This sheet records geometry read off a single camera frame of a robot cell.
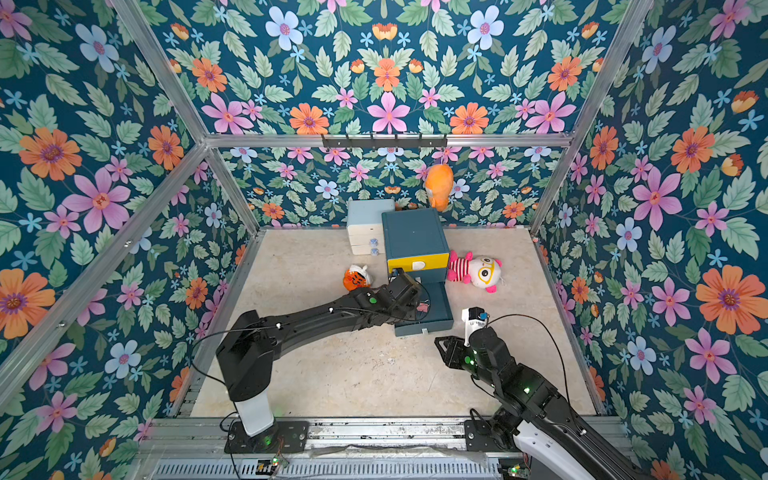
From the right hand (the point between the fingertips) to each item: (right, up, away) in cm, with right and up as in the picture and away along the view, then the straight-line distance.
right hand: (437, 341), depth 74 cm
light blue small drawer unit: (-22, +32, +26) cm, 47 cm away
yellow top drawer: (-2, +20, +11) cm, 23 cm away
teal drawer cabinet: (-5, +26, +16) cm, 31 cm away
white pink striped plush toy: (+18, +16, +24) cm, 34 cm away
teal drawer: (-1, +15, +19) cm, 24 cm away
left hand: (-5, +6, +10) cm, 13 cm away
